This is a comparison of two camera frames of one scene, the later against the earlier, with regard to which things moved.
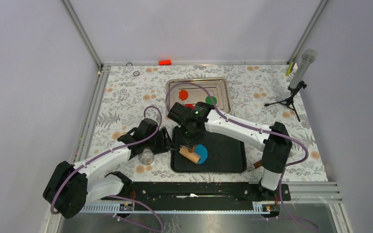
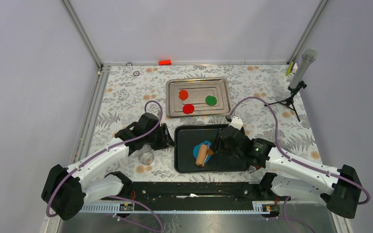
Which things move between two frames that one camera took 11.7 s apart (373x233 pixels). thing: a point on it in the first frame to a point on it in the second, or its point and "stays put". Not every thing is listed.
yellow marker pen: x=289 y=69 stays put
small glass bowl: x=146 y=158 stays put
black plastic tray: x=225 y=154 stays put
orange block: x=164 y=62 stays put
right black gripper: x=192 y=142 to x=219 y=149
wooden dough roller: x=190 y=156 to x=202 y=153
